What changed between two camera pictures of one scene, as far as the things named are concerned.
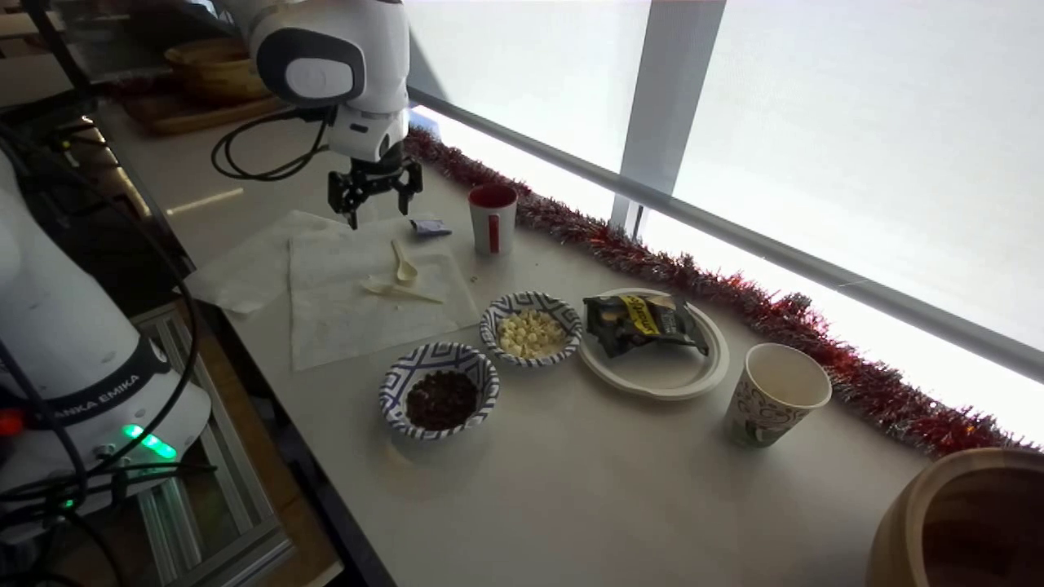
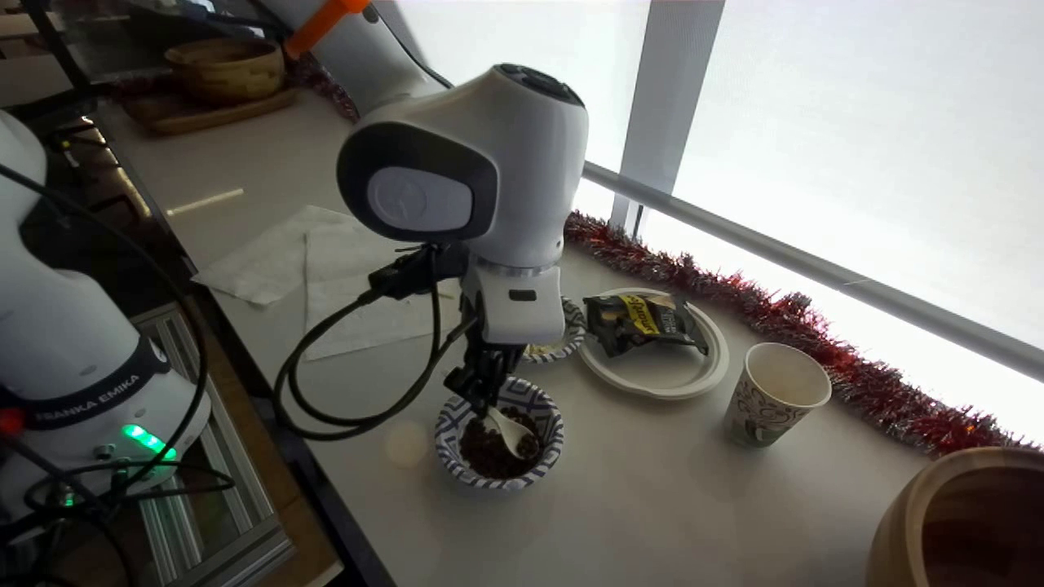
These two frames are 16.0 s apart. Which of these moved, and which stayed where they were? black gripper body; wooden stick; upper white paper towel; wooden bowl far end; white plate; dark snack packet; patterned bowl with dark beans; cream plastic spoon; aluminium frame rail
Moved: black gripper body; patterned bowl with dark beans; cream plastic spoon
Stayed: aluminium frame rail; wooden stick; dark snack packet; wooden bowl far end; white plate; upper white paper towel
